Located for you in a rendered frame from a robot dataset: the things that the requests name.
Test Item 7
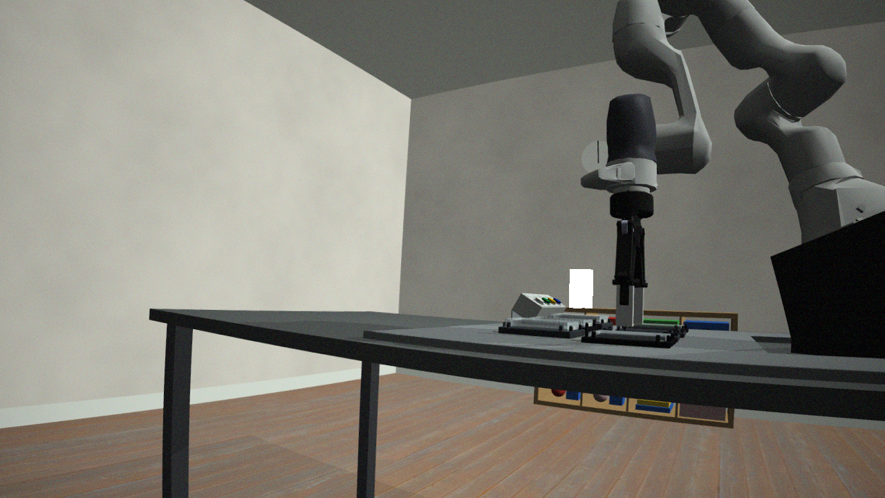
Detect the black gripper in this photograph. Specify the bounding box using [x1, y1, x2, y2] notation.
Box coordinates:
[610, 190, 653, 326]

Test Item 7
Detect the white button panel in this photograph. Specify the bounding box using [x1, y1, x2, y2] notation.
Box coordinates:
[511, 293, 566, 318]

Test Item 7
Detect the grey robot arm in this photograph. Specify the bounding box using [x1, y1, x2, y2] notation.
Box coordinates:
[581, 0, 885, 244]

